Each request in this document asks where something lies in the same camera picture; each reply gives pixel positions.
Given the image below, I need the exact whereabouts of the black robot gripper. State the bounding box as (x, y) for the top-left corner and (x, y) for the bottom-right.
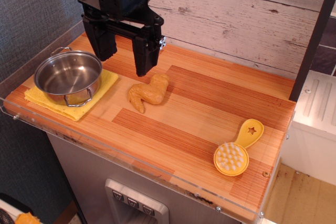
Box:
(78, 0), (166, 77)

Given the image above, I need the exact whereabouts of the stainless steel pot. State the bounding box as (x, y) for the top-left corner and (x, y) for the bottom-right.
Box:
(34, 47), (102, 108)

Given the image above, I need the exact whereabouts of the toy chicken wing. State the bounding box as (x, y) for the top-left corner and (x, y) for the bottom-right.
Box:
(128, 73), (170, 113)

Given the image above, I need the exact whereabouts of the yellow round brush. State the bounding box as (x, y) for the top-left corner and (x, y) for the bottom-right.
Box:
(213, 119), (264, 177)

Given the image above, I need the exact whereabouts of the yellow folded cloth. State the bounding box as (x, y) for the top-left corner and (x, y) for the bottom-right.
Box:
(24, 68), (119, 122)

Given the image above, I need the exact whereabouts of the clear acrylic table guard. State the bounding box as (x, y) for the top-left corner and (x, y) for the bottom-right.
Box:
(5, 37), (295, 223)

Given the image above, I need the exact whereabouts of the grey toy fridge cabinet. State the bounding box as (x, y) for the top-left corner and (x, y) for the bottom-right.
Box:
(48, 134), (238, 223)

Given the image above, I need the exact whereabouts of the silver dispenser button panel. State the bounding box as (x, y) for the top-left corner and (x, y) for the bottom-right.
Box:
(105, 178), (170, 223)

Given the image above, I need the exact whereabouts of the orange object bottom left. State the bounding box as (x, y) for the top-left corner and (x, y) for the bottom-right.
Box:
(14, 212), (41, 224)

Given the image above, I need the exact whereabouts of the white plastic furniture piece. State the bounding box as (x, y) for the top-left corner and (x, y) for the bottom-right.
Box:
(280, 71), (335, 185)

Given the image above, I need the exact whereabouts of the dark right frame post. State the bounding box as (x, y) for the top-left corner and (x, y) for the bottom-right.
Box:
(289, 0), (335, 102)

